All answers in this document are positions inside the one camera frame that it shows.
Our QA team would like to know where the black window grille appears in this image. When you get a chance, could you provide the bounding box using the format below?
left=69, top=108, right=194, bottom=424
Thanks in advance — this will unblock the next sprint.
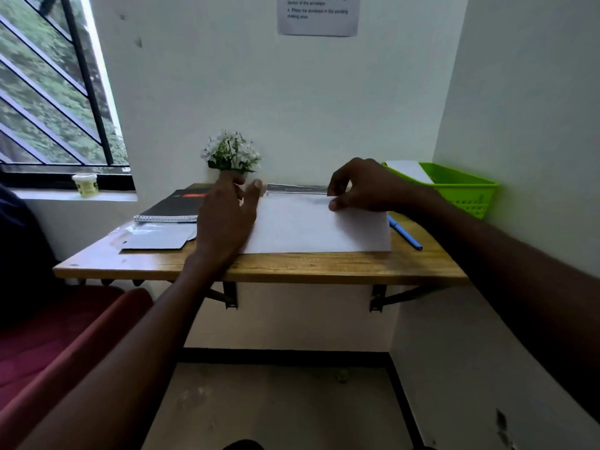
left=0, top=0, right=138, bottom=193

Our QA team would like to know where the white flower plant in pot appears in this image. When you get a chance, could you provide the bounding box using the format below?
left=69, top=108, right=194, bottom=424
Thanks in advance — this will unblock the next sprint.
left=201, top=129, right=263, bottom=177

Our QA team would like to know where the white window sill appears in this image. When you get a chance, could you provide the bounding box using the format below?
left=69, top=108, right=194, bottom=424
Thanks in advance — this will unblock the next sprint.
left=9, top=187, right=139, bottom=204

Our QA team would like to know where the small cream jar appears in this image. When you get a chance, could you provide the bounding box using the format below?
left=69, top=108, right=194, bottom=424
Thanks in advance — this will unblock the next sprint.
left=71, top=172, right=101, bottom=199

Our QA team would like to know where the paper notice sheet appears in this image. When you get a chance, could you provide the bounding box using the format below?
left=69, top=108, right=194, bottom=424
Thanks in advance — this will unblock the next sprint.
left=276, top=0, right=363, bottom=39

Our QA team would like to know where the black backpack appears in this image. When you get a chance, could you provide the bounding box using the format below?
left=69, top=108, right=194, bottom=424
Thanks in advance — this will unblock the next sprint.
left=0, top=182, right=64, bottom=326

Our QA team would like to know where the person's left forearm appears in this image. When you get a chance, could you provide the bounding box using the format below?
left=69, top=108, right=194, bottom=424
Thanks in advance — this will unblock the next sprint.
left=18, top=252, right=226, bottom=450

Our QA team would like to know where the stack of white envelopes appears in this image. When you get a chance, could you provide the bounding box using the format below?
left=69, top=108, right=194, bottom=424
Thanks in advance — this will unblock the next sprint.
left=120, top=226, right=198, bottom=252

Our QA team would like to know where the maroon mattress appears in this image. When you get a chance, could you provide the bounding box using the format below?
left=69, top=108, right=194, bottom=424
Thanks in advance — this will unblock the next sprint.
left=0, top=284, right=155, bottom=450

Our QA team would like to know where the person's right hand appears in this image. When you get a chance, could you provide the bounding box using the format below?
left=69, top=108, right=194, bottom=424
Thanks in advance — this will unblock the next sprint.
left=326, top=157, right=424, bottom=214

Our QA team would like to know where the green plastic basket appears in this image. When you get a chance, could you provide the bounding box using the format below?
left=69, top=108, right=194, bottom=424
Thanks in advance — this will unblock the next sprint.
left=380, top=161, right=500, bottom=221

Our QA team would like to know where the black table bracket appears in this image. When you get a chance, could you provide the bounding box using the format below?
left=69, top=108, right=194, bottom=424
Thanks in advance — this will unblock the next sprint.
left=203, top=281, right=239, bottom=311
left=369, top=284, right=443, bottom=314

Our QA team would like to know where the black spiral notebook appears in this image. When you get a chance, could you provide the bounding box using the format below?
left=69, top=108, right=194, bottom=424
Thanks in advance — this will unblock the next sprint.
left=132, top=187, right=213, bottom=224

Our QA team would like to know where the person's left hand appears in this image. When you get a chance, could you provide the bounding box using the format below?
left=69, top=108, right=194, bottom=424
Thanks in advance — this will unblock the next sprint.
left=193, top=170, right=264, bottom=273

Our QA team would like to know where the blue pen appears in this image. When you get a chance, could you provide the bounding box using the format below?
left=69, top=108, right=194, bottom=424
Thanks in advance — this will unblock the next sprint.
left=386, top=214, right=424, bottom=253

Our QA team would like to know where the white envelope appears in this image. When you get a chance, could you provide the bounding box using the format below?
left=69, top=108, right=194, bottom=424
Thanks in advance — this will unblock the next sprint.
left=384, top=159, right=436, bottom=186
left=241, top=191, right=393, bottom=255

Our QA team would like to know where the person's right forearm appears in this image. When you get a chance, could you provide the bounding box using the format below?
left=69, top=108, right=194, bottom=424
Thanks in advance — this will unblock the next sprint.
left=407, top=187, right=600, bottom=423

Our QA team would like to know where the grey lined printed document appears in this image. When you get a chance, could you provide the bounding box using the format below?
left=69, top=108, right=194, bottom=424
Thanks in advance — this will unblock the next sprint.
left=264, top=182, right=329, bottom=198

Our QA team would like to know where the clear plastic sleeve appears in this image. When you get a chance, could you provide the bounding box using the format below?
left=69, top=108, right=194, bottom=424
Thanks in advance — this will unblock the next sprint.
left=109, top=221, right=198, bottom=252

